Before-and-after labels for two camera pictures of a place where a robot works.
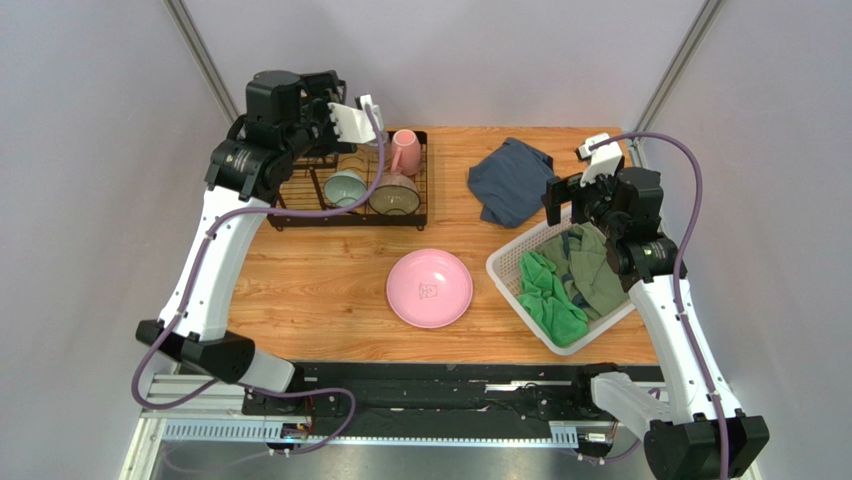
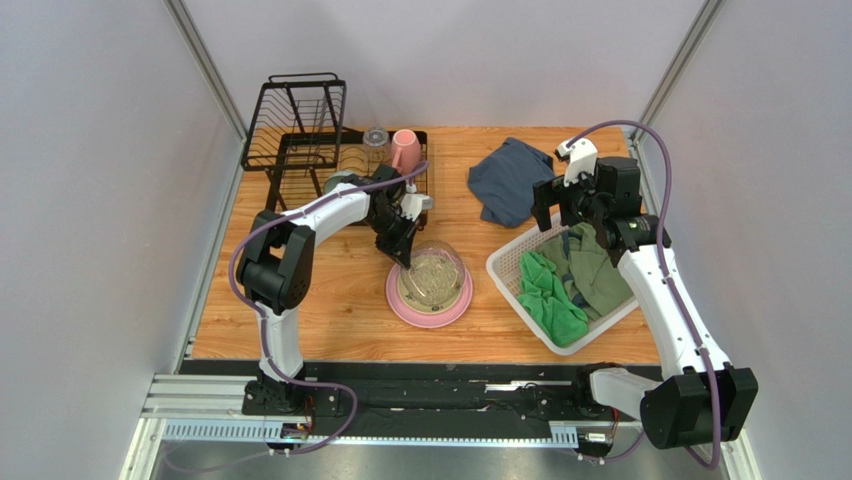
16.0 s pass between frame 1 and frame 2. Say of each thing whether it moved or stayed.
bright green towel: stayed
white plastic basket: stayed
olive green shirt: stayed
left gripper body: moved
